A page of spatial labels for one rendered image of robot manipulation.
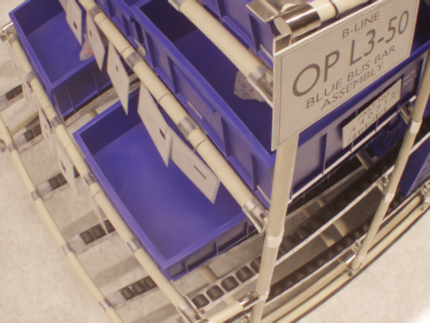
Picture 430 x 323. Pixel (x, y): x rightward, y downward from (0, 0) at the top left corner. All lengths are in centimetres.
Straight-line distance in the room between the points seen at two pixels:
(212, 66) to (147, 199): 38
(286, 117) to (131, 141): 87
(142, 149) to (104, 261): 77
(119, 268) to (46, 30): 87
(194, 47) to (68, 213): 118
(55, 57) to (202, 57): 60
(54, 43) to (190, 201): 61
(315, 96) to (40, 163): 179
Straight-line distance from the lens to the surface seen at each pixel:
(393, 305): 244
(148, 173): 173
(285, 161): 108
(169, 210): 169
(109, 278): 243
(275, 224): 126
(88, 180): 176
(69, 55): 195
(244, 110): 140
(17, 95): 229
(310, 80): 91
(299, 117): 97
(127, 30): 149
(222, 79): 144
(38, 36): 203
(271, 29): 87
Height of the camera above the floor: 227
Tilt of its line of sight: 63 degrees down
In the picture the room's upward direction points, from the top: 2 degrees counter-clockwise
